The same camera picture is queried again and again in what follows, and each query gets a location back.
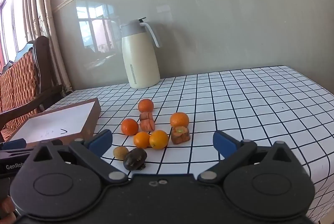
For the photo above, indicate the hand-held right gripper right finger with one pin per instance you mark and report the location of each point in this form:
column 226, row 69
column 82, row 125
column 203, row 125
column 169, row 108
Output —
column 224, row 141

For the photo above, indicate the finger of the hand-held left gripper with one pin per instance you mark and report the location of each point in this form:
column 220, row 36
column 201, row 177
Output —
column 13, row 144

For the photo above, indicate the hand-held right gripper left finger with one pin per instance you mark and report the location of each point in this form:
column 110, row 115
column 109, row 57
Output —
column 100, row 141

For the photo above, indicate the orange mandarin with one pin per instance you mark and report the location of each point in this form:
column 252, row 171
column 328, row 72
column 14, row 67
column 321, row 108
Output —
column 179, row 119
column 129, row 126
column 145, row 105

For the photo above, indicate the smooth yellow-orange orange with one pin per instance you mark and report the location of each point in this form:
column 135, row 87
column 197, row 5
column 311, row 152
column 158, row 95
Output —
column 159, row 139
column 141, row 140

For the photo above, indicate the bread roll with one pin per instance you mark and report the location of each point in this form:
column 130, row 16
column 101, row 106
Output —
column 180, row 135

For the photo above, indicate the brown cardboard box white inside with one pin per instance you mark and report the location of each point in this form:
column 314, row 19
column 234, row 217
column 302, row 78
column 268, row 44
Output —
column 60, row 119

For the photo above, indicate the ridged orange-brown fruit roll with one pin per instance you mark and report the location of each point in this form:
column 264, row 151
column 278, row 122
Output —
column 147, row 125
column 146, row 116

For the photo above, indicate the person's left hand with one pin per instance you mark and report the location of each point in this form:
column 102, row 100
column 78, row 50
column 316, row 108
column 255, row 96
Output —
column 5, row 204

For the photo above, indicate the small tan round fruit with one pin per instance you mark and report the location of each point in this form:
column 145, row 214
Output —
column 120, row 153

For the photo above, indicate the dark brown fruit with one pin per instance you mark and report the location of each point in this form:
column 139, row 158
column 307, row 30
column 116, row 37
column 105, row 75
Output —
column 135, row 158

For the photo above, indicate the white black-grid tablecloth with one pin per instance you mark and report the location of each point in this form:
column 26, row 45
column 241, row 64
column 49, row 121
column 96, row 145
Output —
column 234, row 98

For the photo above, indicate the wooden rattan armchair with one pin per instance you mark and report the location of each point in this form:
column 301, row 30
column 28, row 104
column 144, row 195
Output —
column 18, row 83

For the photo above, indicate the cream thermos jug grey lid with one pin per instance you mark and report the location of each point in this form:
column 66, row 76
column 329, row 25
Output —
column 138, row 62

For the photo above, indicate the red-framed window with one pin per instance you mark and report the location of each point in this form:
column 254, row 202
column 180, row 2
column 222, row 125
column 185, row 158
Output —
column 7, row 17

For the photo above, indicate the beige patterned curtain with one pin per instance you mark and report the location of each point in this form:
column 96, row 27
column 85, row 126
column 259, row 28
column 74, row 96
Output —
column 49, row 4

